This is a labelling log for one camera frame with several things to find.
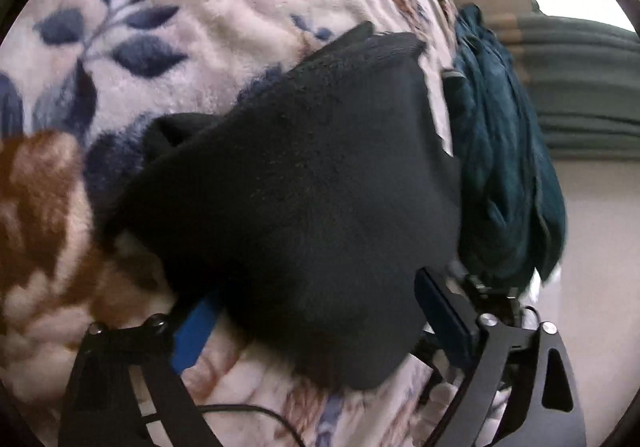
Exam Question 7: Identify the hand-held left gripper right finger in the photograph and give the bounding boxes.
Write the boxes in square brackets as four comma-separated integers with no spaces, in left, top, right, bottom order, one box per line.
[414,267,587,447]

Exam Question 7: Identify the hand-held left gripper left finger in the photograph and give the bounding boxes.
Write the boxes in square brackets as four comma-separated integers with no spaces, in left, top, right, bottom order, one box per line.
[57,294,226,447]

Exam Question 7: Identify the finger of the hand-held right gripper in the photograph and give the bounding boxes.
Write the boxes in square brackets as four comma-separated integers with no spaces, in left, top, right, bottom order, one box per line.
[447,261,541,328]

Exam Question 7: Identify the dark striped sweater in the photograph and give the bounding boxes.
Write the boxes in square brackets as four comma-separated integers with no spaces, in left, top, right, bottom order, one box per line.
[102,22,463,390]

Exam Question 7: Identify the teal folded blanket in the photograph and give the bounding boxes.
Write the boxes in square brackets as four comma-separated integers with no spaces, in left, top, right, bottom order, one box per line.
[452,3,567,288]

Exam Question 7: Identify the grey-green curtain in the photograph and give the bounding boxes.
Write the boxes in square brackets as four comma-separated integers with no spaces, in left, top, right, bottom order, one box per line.
[487,12,640,158]

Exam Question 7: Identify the floral bed blanket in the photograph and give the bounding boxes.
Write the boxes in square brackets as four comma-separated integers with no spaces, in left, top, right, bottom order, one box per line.
[0,0,458,447]

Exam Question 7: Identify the black cable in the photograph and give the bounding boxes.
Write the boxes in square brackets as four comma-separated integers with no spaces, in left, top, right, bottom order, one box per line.
[142,404,306,447]

